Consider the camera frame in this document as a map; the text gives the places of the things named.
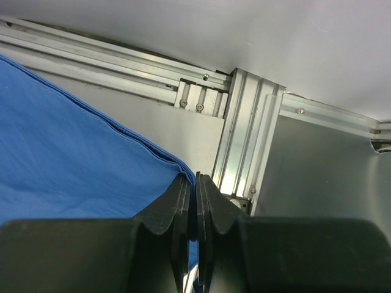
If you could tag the blue surgical drape cloth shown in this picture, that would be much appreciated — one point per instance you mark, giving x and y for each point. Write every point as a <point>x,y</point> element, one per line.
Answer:
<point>63,159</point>

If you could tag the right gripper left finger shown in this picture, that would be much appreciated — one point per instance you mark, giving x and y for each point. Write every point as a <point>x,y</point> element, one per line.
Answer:
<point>146,253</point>

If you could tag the front aluminium rail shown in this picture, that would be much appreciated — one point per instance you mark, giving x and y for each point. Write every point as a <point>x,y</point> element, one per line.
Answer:
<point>249,123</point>

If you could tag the aluminium rail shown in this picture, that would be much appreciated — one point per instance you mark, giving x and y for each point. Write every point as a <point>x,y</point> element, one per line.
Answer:
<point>57,52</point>
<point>249,123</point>

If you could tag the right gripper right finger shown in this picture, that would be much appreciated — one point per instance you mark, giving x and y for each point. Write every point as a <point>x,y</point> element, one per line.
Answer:
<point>240,253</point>

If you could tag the right aluminium rail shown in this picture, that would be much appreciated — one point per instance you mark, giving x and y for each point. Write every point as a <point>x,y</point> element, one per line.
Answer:
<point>57,52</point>

